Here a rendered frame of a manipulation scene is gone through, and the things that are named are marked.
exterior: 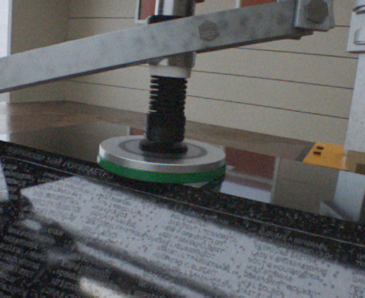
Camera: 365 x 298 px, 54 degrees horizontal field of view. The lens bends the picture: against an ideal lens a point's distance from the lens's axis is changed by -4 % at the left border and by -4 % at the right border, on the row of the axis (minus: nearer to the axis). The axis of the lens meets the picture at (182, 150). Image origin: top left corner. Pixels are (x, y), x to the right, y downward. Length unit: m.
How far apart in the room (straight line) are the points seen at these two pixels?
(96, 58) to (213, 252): 0.33
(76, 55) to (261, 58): 6.40
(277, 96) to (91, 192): 6.32
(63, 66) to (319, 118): 6.23
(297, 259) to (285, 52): 6.40
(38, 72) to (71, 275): 0.30
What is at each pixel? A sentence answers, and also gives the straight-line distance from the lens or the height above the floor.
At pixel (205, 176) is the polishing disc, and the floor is 0.88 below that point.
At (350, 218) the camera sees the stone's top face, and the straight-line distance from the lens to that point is 0.51.
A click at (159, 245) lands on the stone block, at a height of 0.80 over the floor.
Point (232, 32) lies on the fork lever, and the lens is 0.56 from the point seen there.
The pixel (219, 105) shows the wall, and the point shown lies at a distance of 7.18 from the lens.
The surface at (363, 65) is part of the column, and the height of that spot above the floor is 1.11.
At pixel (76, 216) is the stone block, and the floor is 0.80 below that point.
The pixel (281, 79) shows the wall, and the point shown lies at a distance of 6.80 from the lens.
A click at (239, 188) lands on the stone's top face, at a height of 0.87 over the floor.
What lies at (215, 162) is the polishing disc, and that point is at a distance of 0.57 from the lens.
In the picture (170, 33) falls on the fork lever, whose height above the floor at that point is 1.08.
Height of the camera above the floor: 1.03
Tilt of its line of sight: 13 degrees down
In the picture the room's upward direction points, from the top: 5 degrees clockwise
